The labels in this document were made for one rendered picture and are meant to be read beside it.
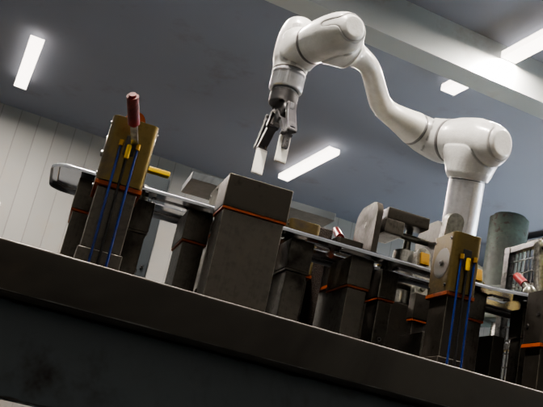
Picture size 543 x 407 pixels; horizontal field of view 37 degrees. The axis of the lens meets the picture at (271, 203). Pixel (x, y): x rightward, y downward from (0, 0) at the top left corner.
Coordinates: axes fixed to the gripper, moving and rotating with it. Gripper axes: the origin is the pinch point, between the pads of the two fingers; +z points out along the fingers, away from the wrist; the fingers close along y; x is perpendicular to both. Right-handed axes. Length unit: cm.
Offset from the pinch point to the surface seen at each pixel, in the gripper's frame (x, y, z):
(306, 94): -180, 400, -225
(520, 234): -426, 396, -174
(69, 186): 49, -20, 27
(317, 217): -12.4, -8.1, 11.8
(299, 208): -6.8, -9.1, 11.5
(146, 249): 25.0, -0.4, 30.4
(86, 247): 48, -51, 44
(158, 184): 26.2, -0.2, 14.5
